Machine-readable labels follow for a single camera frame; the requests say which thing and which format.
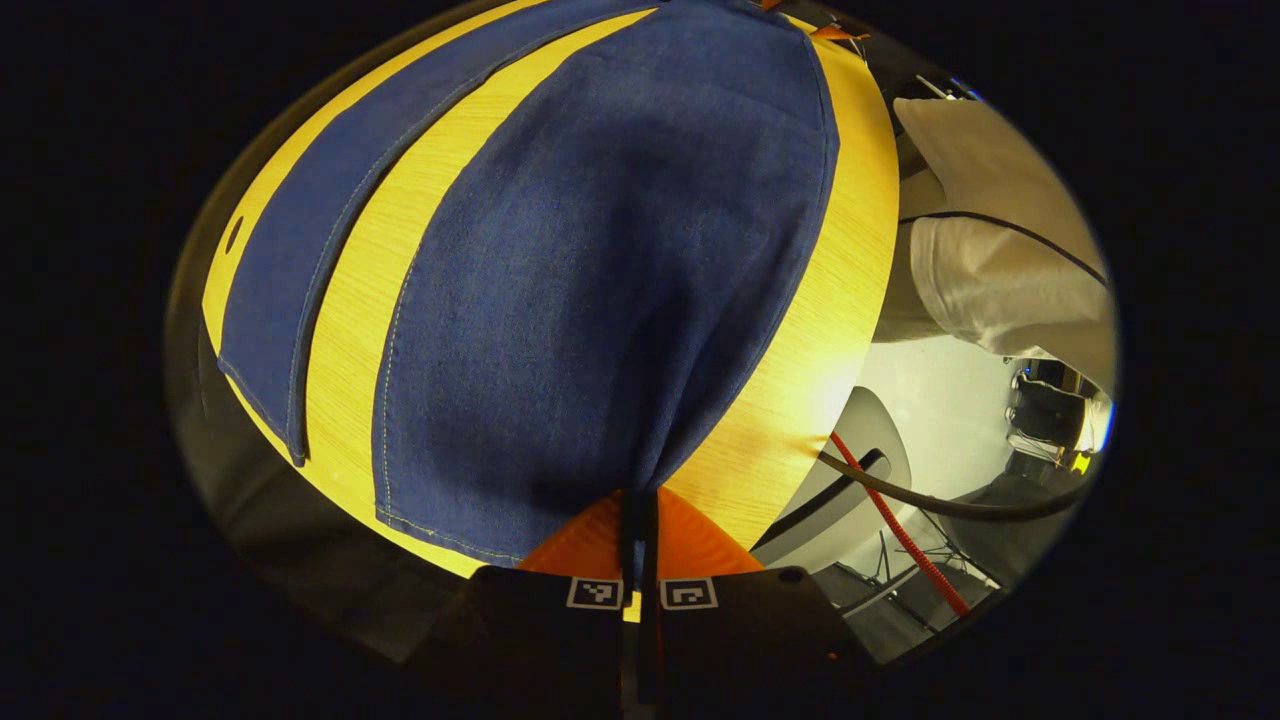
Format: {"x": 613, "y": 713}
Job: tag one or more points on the person's white clothing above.
{"x": 1000, "y": 290}

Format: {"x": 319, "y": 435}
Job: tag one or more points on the white plastic chair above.
{"x": 870, "y": 430}

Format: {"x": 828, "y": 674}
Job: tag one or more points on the dark equipment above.
{"x": 1045, "y": 410}

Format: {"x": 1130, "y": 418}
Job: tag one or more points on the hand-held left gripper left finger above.
{"x": 540, "y": 630}

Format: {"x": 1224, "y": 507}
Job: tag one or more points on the blue denim jeans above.
{"x": 600, "y": 300}

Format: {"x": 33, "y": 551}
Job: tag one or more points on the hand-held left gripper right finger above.
{"x": 740, "y": 630}

